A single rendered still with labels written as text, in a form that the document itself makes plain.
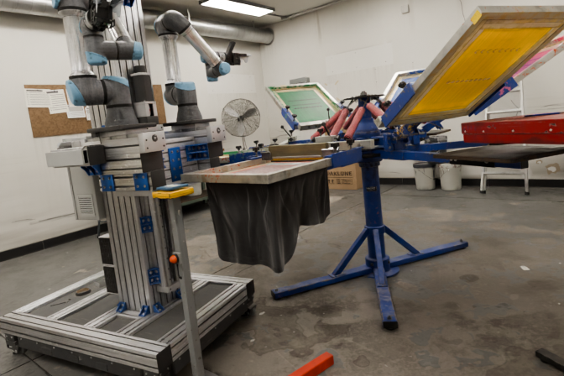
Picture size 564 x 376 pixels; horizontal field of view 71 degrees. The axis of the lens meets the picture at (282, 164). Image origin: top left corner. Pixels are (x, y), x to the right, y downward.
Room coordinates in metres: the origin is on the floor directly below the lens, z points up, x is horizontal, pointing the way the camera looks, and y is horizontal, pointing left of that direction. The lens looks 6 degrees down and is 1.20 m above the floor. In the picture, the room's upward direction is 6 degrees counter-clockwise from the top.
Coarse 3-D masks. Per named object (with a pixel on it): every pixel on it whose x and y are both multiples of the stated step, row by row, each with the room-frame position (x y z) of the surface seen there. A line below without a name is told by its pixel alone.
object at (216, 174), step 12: (216, 168) 2.10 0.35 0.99; (228, 168) 2.16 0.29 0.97; (240, 168) 2.23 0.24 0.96; (288, 168) 1.73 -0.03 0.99; (300, 168) 1.76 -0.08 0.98; (312, 168) 1.83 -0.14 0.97; (192, 180) 1.90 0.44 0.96; (204, 180) 1.85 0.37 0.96; (216, 180) 1.79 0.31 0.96; (228, 180) 1.74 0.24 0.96; (240, 180) 1.69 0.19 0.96; (252, 180) 1.65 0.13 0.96; (264, 180) 1.60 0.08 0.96; (276, 180) 1.63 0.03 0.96
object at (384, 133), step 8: (352, 136) 2.59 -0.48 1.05; (376, 136) 2.80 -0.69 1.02; (384, 136) 2.55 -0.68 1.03; (392, 136) 2.53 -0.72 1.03; (416, 136) 2.75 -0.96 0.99; (424, 136) 2.78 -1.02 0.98; (376, 144) 2.73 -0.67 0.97; (384, 144) 2.56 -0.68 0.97; (392, 144) 2.54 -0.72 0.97; (400, 144) 2.56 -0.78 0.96; (416, 144) 2.76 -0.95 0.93
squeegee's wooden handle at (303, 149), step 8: (288, 144) 2.27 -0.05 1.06; (296, 144) 2.22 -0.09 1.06; (304, 144) 2.18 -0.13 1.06; (312, 144) 2.15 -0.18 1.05; (320, 144) 2.11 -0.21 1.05; (272, 152) 2.34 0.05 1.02; (280, 152) 2.30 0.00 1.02; (288, 152) 2.26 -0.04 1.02; (296, 152) 2.22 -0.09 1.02; (304, 152) 2.19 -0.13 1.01; (312, 152) 2.15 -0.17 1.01; (320, 152) 2.12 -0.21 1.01
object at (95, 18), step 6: (102, 0) 1.45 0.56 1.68; (102, 6) 1.45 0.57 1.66; (108, 6) 1.46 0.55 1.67; (90, 12) 1.52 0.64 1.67; (96, 12) 1.43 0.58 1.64; (102, 12) 1.45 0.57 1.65; (108, 12) 1.46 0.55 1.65; (90, 18) 1.52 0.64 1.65; (96, 18) 1.44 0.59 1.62; (102, 18) 1.45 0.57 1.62; (108, 18) 1.46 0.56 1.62; (96, 24) 1.47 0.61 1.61; (102, 24) 1.48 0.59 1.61; (114, 24) 1.47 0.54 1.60; (96, 30) 1.53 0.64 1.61; (102, 30) 1.53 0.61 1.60
